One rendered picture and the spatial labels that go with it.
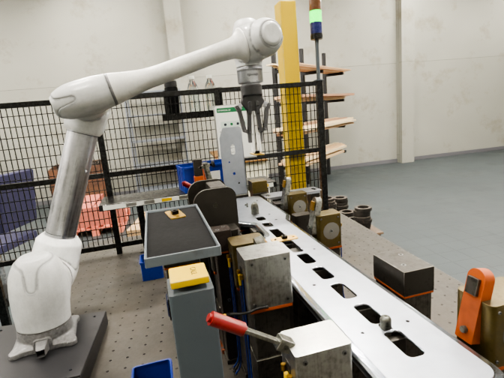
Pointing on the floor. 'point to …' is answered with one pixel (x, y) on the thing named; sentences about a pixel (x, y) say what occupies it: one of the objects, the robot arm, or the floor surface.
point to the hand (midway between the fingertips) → (256, 142)
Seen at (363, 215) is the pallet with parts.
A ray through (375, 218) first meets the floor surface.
